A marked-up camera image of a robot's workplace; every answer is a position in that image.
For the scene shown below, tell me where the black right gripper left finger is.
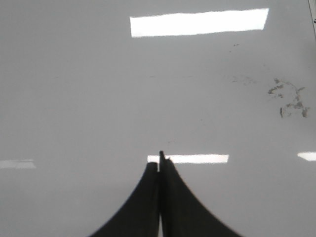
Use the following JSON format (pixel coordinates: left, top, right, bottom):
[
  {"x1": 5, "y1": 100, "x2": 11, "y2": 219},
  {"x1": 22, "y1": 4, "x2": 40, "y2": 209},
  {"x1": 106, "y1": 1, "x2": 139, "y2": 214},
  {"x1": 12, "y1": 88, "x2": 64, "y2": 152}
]
[{"x1": 92, "y1": 162, "x2": 159, "y2": 237}]

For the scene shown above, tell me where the white whiteboard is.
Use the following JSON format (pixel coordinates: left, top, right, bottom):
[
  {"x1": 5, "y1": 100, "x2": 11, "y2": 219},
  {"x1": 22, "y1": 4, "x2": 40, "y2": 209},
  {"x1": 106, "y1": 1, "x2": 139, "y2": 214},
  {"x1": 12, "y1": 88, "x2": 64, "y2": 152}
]
[{"x1": 0, "y1": 0, "x2": 316, "y2": 237}]

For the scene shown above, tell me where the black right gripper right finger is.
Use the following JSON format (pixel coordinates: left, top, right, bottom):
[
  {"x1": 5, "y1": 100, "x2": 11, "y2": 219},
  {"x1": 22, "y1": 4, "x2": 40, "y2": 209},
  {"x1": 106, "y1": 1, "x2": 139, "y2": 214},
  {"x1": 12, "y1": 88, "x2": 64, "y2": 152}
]
[{"x1": 159, "y1": 151, "x2": 240, "y2": 237}]

